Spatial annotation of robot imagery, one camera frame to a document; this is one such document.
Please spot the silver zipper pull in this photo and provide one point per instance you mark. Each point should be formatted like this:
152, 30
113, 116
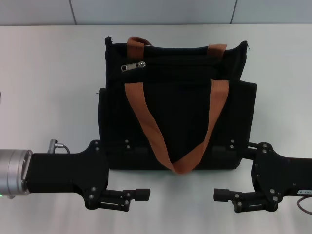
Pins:
131, 67

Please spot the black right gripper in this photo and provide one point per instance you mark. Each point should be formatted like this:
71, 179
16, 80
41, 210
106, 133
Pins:
282, 174

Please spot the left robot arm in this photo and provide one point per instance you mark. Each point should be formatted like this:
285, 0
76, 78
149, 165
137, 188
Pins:
13, 173

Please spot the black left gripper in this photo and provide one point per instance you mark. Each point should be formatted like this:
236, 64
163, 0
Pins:
65, 170

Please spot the silver plug connector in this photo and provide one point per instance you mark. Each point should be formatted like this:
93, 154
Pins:
54, 142

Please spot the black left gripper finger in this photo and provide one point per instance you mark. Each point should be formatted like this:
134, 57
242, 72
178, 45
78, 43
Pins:
141, 194

